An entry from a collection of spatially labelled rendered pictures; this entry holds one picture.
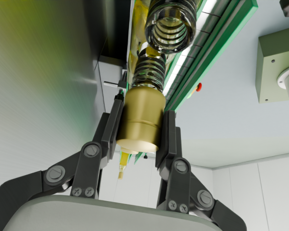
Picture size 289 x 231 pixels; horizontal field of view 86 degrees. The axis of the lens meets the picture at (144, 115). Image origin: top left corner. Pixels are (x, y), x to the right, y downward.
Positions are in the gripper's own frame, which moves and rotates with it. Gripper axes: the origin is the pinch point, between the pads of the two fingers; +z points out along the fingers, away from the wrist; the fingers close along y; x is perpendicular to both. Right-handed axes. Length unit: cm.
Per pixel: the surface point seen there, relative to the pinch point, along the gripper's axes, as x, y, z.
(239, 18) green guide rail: 4.1, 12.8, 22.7
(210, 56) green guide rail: -4.0, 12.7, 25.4
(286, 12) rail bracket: 7.1, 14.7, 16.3
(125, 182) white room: -568, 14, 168
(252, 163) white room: -350, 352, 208
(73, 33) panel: -1.3, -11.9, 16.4
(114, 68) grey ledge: -20.0, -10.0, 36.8
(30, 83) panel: -1.9, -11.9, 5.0
